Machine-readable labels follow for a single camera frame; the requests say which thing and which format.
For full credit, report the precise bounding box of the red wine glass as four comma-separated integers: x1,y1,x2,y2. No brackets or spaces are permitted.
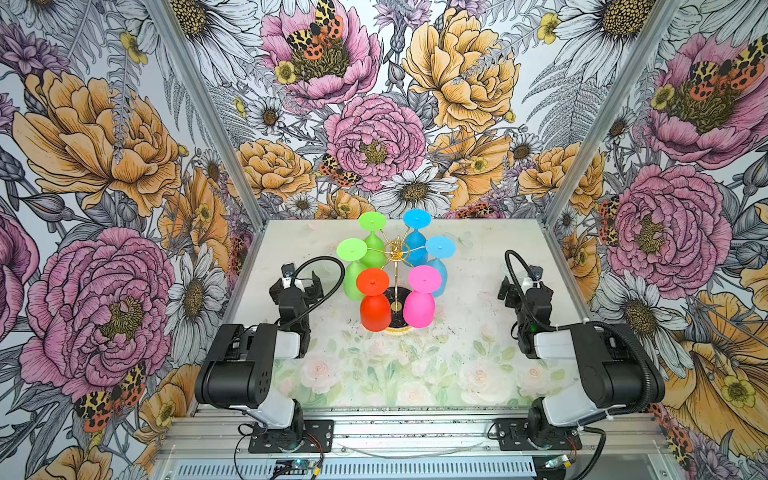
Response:
356,268,392,332

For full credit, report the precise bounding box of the light blue wine glass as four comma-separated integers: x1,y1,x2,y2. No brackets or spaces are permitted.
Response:
425,236,456,297

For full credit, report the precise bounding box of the pink wine glass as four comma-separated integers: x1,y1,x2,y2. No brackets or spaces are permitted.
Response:
403,265,442,329

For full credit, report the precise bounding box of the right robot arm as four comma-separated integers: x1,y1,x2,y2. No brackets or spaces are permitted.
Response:
498,277,665,449

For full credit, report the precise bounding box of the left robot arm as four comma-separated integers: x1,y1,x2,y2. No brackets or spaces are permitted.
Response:
195,275,324,453

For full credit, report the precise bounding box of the front green wine glass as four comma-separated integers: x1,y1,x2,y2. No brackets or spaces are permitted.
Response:
336,238,368,302

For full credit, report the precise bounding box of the green wine glass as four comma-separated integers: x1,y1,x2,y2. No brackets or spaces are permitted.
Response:
336,238,368,302
358,211,387,268

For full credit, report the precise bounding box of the back green wine glass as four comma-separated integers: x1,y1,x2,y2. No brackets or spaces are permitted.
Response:
358,211,387,268

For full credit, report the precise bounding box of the gold wine glass rack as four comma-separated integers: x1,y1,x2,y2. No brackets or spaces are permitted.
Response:
378,229,414,335

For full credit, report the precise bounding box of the back blue wine glass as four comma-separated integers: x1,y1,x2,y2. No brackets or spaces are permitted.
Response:
403,209,432,267

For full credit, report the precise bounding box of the small green circuit board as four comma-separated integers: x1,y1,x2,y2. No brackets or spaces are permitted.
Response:
271,459,320,479

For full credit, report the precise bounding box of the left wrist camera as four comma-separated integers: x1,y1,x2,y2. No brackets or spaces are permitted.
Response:
281,263,296,282

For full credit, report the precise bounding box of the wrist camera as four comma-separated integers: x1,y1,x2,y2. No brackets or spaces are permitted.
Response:
527,265,543,282
281,263,296,282

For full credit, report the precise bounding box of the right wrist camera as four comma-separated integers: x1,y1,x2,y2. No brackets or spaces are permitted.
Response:
527,265,543,282

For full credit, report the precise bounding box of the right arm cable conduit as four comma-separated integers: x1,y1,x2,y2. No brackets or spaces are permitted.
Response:
504,249,659,415

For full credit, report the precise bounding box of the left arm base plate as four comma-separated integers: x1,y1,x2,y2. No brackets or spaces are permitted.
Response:
248,420,335,454

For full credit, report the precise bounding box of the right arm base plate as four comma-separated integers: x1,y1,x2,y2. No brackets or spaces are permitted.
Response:
487,417,582,451

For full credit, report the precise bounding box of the aluminium front rail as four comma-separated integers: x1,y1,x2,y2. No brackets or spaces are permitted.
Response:
150,407,686,479

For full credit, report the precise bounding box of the right aluminium corner post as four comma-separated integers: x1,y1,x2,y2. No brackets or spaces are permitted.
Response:
541,0,682,229

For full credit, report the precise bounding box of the aluminium corner post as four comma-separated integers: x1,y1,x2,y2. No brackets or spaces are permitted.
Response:
541,0,682,229
142,0,268,232

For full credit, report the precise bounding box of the left aluminium corner post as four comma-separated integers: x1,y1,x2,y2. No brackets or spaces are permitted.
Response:
142,0,268,232

